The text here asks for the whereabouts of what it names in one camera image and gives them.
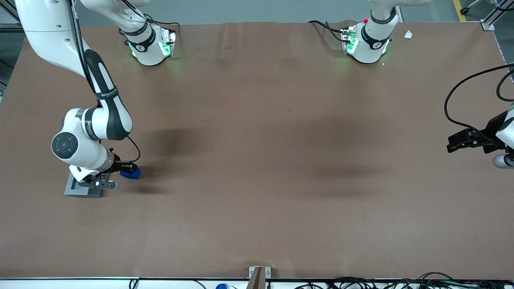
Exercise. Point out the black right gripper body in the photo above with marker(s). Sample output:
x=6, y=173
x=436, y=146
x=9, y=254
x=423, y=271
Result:
x=117, y=165

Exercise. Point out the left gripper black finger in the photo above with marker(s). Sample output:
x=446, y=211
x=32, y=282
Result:
x=457, y=135
x=457, y=147

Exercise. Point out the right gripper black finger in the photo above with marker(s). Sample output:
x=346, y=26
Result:
x=119, y=172
x=130, y=164

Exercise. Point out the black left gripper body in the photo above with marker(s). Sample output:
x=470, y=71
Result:
x=489, y=133

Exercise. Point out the small blue square part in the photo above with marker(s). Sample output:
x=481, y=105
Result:
x=132, y=174

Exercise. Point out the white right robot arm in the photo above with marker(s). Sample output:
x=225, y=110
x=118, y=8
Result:
x=96, y=120

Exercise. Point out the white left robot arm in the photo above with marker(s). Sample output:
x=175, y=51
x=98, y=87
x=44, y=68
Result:
x=369, y=40

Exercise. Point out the gray square hollow base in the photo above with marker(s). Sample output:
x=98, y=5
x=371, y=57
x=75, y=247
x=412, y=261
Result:
x=74, y=192

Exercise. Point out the small white paper tag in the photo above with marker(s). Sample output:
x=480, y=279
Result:
x=408, y=34

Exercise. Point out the black caster wheel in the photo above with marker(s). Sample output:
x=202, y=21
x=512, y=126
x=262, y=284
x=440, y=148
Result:
x=465, y=11

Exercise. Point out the brown table mat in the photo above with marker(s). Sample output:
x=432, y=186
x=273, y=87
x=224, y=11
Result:
x=257, y=160

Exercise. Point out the blue round cap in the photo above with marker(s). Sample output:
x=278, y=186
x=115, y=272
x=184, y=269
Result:
x=222, y=286

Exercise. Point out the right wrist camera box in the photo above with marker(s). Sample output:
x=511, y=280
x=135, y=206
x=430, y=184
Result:
x=100, y=184

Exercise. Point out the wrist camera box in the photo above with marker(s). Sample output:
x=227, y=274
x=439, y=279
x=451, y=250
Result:
x=504, y=161
x=100, y=184

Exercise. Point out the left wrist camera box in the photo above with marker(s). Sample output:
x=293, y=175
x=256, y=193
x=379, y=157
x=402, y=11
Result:
x=504, y=161

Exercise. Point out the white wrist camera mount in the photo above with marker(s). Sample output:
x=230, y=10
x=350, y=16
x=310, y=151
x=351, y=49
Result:
x=82, y=173

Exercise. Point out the aluminium frame profile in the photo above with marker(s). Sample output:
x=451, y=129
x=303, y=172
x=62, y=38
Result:
x=498, y=12

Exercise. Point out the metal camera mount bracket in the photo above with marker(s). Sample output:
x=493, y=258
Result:
x=259, y=277

